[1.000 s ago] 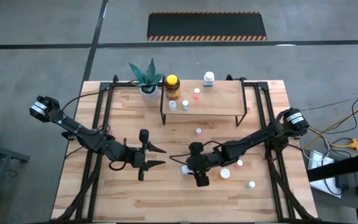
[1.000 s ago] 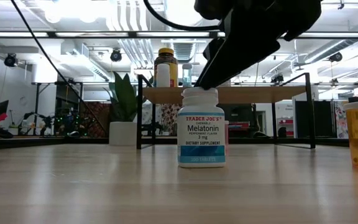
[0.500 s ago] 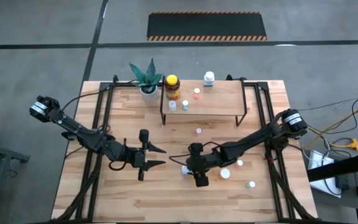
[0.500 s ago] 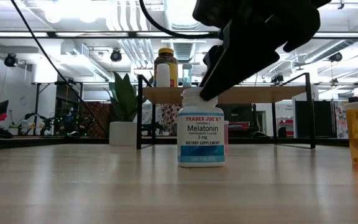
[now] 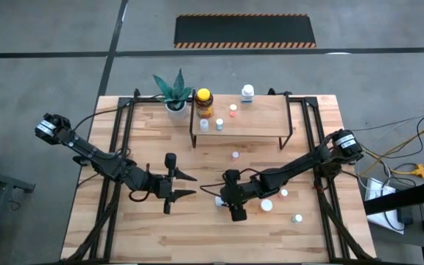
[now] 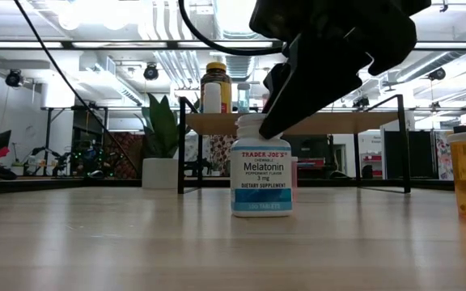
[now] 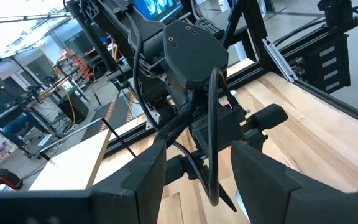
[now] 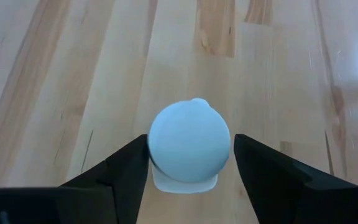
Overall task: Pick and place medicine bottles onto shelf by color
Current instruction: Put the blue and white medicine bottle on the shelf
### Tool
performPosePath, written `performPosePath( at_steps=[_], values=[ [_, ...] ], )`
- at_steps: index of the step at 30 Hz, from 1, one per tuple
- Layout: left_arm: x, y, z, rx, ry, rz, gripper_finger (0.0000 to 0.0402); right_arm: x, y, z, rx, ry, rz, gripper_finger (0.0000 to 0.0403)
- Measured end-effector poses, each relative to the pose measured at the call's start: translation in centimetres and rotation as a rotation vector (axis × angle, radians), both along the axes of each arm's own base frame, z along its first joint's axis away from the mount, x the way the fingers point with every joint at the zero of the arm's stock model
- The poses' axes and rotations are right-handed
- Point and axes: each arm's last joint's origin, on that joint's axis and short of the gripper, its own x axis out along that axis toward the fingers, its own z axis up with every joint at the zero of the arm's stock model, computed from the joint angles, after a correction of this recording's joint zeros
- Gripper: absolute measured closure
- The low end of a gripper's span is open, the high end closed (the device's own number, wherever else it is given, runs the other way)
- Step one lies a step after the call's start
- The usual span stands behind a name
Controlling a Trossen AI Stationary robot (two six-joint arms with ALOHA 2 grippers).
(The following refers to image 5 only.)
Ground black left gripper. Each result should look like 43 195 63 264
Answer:
144 168 199 215

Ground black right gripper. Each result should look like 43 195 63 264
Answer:
221 169 263 208

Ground large orange bottle white cap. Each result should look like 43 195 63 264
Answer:
259 198 274 213

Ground brown bottle yellow cap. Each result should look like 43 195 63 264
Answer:
194 88 215 119

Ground wooden shelf black metal legs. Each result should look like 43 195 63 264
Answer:
188 90 294 150

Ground white plant pot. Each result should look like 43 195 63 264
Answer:
166 101 190 120

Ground green succulent plant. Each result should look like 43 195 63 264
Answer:
152 68 194 110

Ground white paper box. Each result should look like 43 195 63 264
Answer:
364 177 406 233

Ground black floor mat hazard stripes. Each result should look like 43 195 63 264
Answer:
174 13 317 49

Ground red black right arm cable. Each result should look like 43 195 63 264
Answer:
199 167 259 197

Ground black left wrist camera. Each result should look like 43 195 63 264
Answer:
164 152 178 170

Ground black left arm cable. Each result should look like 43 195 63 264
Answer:
72 106 152 203

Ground yellow power cable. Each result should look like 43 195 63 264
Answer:
361 127 424 177

